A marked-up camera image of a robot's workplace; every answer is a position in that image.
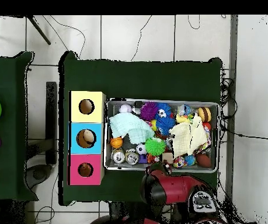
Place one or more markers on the orange plush toy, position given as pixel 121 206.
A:
pixel 85 169

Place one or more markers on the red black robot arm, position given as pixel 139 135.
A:
pixel 178 189

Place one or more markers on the silver mesh bin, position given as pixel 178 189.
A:
pixel 215 112

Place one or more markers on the wooden box with three holes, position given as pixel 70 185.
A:
pixel 87 121

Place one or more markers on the green spiky ball with eyes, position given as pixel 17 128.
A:
pixel 155 146

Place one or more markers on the silver drink can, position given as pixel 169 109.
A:
pixel 118 155
pixel 132 156

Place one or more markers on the cream yellow cloth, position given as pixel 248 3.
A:
pixel 189 137

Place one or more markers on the small orange basketball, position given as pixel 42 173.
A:
pixel 116 142

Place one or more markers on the mint green cloth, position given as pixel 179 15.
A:
pixel 129 126

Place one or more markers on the purple spiky ball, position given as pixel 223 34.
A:
pixel 149 111

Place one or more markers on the blue spiky ball with eyes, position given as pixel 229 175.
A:
pixel 165 108

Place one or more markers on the white baseball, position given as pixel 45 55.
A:
pixel 125 108

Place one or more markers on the dark green table cloth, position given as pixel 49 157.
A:
pixel 7 93
pixel 136 79

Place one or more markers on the grey stand base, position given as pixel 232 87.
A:
pixel 39 173

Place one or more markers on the black upright panel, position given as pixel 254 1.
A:
pixel 51 116

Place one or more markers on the black tripod leg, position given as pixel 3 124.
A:
pixel 39 30

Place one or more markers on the grey floor rail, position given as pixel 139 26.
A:
pixel 233 46

